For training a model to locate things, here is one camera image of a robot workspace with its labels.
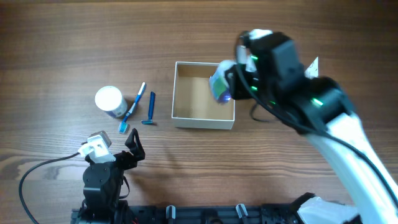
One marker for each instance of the white squeeze tube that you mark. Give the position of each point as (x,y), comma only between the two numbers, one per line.
(312,70)

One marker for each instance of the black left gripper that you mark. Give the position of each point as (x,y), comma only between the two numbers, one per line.
(123,158)

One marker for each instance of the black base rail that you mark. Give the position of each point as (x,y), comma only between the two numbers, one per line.
(263,214)

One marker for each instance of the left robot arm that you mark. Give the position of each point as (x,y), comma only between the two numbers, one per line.
(104,178)

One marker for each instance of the white lidded round jar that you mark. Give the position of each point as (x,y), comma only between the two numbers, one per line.
(110,100)

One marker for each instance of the clear spray bottle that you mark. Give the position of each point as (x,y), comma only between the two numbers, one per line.
(220,81)

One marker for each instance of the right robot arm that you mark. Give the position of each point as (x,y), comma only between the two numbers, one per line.
(327,119)

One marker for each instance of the blue white toothbrush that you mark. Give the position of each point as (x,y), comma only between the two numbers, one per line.
(123,127)

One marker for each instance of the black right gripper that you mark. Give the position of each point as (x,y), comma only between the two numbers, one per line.
(234,83)

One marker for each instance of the white cardboard box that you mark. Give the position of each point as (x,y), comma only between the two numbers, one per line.
(193,105)

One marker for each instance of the blue disposable razor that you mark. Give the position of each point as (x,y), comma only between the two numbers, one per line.
(149,120)

